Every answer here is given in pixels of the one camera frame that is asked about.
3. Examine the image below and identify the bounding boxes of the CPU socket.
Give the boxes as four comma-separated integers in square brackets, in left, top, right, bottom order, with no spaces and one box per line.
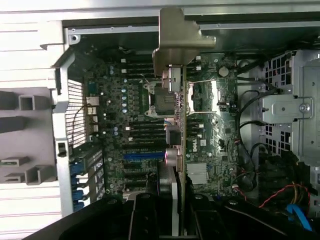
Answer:
[141,80,181,119]

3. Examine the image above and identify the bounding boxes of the green motherboard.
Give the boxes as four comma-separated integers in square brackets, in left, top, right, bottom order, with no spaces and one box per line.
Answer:
[84,49,240,202]

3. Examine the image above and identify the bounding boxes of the red yellow power wires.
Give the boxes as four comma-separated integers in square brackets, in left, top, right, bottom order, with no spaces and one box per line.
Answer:
[258,183,313,209]

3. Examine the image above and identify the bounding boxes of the loose green RAM stick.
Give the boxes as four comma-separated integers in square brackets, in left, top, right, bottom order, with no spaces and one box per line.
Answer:
[0,160,20,168]

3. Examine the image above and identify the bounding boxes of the open black PC case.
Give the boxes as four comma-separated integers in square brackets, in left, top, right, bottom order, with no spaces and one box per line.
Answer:
[51,18,320,240]

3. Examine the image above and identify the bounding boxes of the blue slot retainer clip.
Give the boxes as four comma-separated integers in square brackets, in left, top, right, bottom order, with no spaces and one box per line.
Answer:
[73,189,85,204]
[70,161,84,176]

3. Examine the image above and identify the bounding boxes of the grey parts rack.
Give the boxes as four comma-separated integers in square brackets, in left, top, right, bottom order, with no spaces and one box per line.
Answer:
[0,85,59,186]

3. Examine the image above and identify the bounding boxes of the metal disk bay cage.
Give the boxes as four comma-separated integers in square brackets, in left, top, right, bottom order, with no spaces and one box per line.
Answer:
[259,48,320,165]

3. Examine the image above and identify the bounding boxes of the blue sata wire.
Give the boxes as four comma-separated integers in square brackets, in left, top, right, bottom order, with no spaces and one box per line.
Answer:
[286,203,314,234]

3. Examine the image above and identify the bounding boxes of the round coin battery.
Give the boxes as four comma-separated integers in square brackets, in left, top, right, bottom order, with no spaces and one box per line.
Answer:
[218,65,230,78]

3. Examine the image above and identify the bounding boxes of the silver chipset heatsink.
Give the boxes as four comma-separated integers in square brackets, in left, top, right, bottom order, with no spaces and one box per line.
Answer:
[186,163,209,181]

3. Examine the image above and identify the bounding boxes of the installed green RAM stick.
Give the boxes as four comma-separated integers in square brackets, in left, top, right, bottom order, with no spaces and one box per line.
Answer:
[123,140,166,153]

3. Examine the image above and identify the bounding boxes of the black internal cable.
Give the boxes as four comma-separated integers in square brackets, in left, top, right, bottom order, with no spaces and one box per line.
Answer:
[235,76,284,157]

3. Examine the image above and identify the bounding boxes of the metal socket cover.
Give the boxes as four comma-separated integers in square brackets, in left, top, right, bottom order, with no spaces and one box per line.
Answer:
[186,79,221,115]

